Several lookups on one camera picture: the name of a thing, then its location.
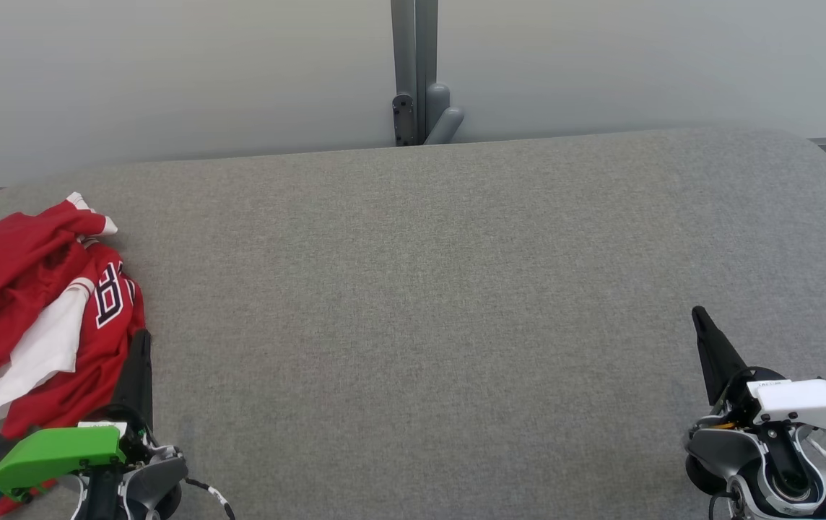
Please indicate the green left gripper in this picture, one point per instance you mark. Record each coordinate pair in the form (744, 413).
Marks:
(52, 455)

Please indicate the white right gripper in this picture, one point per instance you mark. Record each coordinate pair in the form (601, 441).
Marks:
(810, 404)

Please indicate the red jersey with white sleeves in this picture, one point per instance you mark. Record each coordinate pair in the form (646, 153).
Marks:
(106, 339)

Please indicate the red shirt with white trim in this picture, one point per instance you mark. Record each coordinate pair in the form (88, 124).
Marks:
(1, 274)

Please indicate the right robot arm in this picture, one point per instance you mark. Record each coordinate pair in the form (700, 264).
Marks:
(723, 448)

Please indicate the black hinge plate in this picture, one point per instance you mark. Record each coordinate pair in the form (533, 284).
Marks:
(403, 119)

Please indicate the grey metal post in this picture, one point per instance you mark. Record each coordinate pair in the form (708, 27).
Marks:
(413, 43)

